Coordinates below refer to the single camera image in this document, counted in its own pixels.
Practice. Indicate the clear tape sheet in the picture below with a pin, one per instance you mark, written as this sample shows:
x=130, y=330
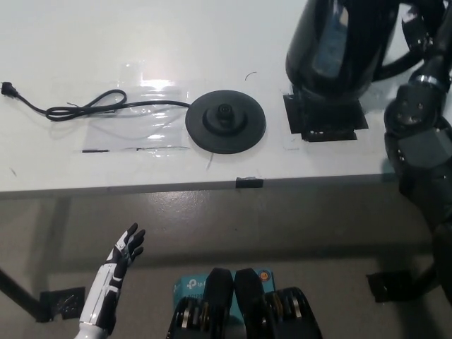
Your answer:
x=141, y=130

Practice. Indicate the black electric kettle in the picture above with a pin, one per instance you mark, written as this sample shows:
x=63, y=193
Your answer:
x=335, y=46

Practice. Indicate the black tape square patch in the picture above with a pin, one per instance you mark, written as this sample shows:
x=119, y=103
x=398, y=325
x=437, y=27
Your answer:
x=328, y=123

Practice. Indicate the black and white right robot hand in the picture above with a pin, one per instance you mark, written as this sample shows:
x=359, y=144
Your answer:
x=438, y=31

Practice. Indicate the black floor tape patch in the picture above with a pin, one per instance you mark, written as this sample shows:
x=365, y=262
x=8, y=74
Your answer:
x=388, y=286
x=63, y=303

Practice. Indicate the teal router box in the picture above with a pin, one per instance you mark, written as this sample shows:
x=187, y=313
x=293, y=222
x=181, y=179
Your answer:
x=189, y=286

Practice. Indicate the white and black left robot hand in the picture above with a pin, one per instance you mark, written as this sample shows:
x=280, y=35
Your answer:
x=106, y=282

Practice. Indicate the small black tape piece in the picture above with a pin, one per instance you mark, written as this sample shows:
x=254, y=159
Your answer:
x=249, y=182

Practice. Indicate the thin black tape strip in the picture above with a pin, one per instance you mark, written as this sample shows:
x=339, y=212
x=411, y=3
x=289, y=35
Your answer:
x=95, y=151

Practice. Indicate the round black kettle base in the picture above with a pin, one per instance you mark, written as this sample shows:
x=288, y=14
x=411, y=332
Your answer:
x=226, y=123

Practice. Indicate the black table leg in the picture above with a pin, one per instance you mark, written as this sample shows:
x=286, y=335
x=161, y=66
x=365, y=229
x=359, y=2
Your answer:
x=21, y=293
x=423, y=282

